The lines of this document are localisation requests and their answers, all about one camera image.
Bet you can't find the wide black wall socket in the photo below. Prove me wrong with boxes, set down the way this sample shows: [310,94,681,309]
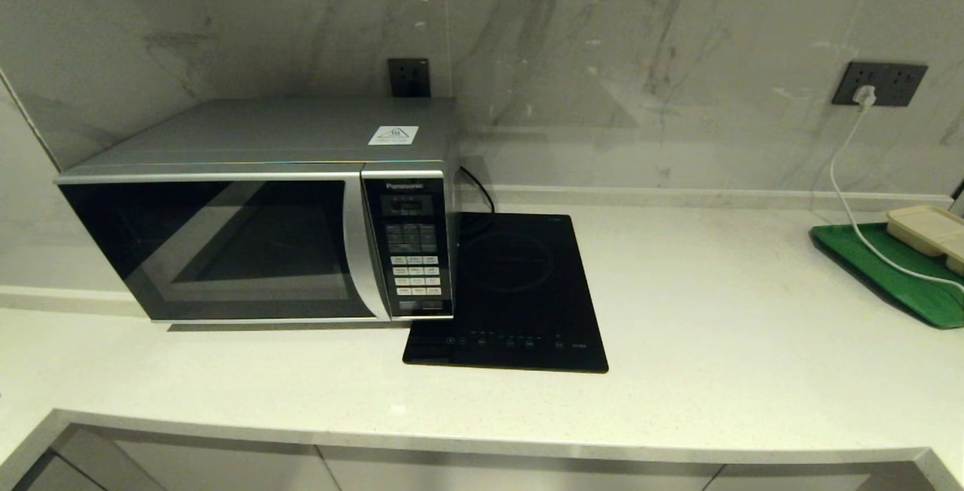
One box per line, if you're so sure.
[831,62,929,108]

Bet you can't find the black cable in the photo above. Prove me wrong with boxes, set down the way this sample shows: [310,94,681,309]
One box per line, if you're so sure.
[459,166,496,236]

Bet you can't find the white warning sticker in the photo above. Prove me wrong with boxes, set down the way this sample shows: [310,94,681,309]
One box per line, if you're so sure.
[368,126,419,147]

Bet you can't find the white power cable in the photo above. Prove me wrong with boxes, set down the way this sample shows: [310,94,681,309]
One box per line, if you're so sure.
[828,105,964,288]

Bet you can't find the beige lunch box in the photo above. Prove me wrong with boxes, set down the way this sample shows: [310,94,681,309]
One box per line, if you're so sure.
[886,206,964,276]

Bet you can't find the green plastic tray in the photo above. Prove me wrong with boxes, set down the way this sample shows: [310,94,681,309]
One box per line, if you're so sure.
[810,223,964,330]

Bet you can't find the black induction cooktop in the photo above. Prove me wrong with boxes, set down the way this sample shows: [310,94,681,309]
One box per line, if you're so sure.
[402,212,609,374]

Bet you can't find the black glass microwave door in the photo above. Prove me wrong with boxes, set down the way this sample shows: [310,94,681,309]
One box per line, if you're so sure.
[56,173,392,323]

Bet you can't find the silver Panasonic microwave oven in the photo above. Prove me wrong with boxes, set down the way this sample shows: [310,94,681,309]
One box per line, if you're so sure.
[54,97,462,324]

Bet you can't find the small black wall socket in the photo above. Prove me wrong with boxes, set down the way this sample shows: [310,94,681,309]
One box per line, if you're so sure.
[388,58,432,98]

